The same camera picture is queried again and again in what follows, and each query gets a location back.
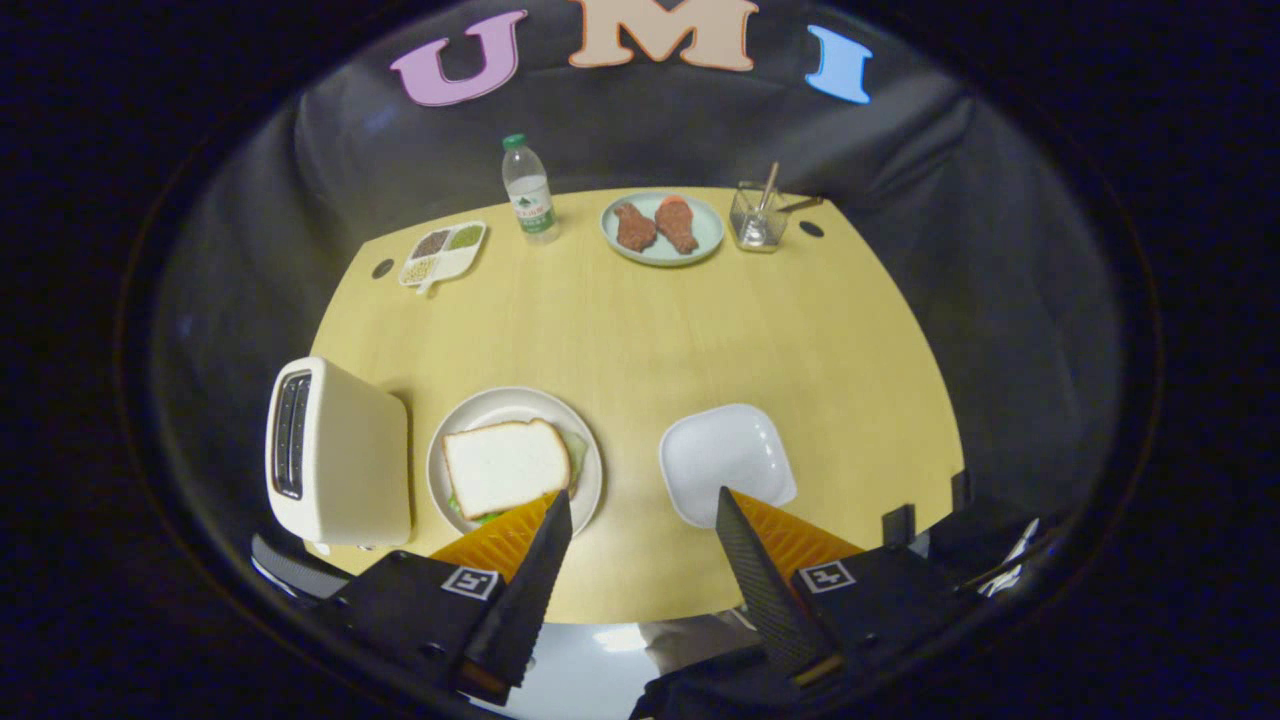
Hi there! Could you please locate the pale green round plate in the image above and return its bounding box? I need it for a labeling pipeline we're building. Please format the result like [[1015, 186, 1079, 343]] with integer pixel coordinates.
[[600, 190, 726, 268]]

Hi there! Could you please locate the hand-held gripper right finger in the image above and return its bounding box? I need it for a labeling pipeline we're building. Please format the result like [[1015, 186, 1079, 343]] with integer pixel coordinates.
[[714, 487, 991, 691]]

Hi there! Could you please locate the white round plate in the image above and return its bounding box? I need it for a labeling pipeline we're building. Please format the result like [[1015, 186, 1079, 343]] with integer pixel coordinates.
[[426, 386, 605, 538]]

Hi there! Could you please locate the clear plastic water bottle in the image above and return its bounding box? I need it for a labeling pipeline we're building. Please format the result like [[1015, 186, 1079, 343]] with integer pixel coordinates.
[[500, 133, 561, 246]]

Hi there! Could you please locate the white bread slice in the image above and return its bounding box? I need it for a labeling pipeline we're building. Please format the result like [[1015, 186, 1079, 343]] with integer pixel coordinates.
[[442, 418, 572, 521]]

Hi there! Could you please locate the black backdrop cloth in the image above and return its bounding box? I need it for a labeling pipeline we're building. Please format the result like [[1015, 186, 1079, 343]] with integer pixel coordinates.
[[150, 0, 1126, 641]]

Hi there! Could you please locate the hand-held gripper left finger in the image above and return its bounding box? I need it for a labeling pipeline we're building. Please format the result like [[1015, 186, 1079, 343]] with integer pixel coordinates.
[[318, 490, 574, 706]]

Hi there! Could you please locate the white divided dish of beans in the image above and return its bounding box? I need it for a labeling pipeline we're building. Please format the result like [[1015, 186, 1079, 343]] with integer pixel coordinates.
[[398, 220, 488, 297]]

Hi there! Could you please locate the white square plate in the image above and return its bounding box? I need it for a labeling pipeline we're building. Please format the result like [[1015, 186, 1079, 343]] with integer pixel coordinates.
[[658, 403, 799, 529]]

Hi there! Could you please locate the square glass jar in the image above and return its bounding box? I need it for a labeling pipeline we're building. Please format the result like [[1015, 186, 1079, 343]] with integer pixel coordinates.
[[729, 182, 791, 254]]

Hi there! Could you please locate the brown meat piece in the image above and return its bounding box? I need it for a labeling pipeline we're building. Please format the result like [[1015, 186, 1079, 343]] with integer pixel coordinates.
[[655, 196, 700, 255], [613, 202, 658, 252]]

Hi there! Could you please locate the cream toaster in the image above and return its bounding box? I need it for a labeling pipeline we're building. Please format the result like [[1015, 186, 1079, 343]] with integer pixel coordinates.
[[264, 356, 413, 549]]

